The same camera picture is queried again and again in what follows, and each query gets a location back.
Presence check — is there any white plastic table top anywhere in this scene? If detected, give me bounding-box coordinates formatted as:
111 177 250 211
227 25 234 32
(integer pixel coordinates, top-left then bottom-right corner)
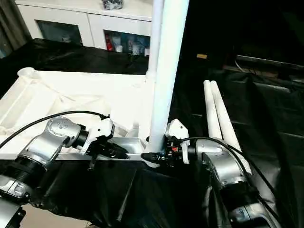
0 67 165 169

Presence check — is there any white plastic table leg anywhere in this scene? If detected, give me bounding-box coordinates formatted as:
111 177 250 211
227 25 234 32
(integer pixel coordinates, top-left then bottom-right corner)
144 0 165 83
143 0 191 168
202 80 223 140
209 80 253 174

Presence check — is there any black plastic mat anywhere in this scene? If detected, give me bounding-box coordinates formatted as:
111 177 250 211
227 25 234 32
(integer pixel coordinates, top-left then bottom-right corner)
0 37 304 228

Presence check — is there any black case with yellow label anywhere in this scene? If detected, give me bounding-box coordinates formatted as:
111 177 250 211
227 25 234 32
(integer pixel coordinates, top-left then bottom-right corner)
187 0 238 69

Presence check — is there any white cabinet with glass doors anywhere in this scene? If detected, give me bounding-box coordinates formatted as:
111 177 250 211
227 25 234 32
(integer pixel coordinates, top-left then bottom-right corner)
15 0 153 58

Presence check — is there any black long bar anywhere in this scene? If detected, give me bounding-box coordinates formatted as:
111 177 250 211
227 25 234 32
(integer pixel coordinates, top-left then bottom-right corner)
236 54 304 70

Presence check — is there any dark crumpled bag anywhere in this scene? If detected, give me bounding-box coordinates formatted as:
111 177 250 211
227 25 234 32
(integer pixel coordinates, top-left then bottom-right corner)
101 0 124 11

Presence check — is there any grey curtain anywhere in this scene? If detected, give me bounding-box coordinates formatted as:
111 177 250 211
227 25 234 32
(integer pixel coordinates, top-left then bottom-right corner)
0 0 32 59

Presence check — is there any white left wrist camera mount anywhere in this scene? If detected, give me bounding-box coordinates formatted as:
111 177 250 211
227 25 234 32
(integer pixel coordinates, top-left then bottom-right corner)
81 115 116 155

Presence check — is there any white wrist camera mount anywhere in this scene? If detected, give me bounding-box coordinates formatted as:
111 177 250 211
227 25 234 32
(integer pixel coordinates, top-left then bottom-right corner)
81 115 116 155
164 118 191 165

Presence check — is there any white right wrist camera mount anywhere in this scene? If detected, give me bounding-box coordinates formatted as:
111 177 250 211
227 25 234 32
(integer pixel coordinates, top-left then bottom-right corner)
164 118 191 165

